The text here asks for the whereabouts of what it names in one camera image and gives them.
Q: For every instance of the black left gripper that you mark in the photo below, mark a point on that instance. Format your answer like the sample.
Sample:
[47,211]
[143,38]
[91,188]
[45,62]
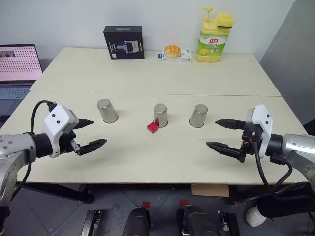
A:
[66,143]

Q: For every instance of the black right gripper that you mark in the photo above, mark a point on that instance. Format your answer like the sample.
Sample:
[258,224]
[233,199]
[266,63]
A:
[251,137]

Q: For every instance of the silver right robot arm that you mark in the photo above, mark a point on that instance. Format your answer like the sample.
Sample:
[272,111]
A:
[295,145]

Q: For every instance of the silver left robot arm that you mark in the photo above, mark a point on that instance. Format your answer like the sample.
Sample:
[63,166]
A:
[14,145]

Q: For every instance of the upturned steel cup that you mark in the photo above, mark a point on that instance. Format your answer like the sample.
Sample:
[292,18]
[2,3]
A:
[161,114]
[198,115]
[107,111]

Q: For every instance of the brown cardboard piece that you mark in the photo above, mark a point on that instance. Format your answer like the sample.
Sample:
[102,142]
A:
[210,190]

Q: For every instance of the red toy brick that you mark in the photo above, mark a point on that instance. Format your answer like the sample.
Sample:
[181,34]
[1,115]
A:
[152,127]

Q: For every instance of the black table leg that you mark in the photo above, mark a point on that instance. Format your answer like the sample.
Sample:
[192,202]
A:
[61,191]

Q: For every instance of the red floor tape square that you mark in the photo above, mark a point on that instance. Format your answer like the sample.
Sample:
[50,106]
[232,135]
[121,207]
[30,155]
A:
[184,202]
[146,205]

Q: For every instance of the white shoe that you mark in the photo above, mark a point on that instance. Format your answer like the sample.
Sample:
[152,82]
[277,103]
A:
[256,217]

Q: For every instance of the white flat packet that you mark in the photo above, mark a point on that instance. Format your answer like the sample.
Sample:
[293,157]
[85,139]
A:
[185,57]

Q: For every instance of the black trouser leg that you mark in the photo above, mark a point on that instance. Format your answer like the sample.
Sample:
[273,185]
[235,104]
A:
[285,205]

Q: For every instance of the dark rounded shape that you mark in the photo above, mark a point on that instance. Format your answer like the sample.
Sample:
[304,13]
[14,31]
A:
[138,222]
[194,221]

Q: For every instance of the yellow dish soap bottle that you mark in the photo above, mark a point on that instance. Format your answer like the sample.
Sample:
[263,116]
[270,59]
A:
[211,44]

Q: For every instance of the grey partition panel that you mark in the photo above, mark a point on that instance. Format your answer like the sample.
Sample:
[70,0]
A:
[290,61]

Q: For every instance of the black product box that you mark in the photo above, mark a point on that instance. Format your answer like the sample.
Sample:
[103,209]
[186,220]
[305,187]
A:
[124,41]

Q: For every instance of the grey laptop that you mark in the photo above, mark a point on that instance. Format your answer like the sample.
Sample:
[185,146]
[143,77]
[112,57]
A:
[17,64]

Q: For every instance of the golden bread bun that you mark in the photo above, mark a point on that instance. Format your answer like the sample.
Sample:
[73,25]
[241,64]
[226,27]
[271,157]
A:
[172,51]

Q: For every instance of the yellow sponge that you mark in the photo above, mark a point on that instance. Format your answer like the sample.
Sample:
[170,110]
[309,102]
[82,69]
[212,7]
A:
[225,20]

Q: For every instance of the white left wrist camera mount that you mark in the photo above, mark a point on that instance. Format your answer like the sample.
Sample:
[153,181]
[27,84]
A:
[57,115]

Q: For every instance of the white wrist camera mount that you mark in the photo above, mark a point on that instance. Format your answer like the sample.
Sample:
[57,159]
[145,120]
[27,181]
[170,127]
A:
[57,115]
[262,116]

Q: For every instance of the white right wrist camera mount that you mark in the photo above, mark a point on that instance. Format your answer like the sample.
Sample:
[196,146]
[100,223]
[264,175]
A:
[262,116]

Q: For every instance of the black metal floor bracket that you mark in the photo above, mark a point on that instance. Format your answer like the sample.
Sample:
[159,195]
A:
[227,223]
[92,222]

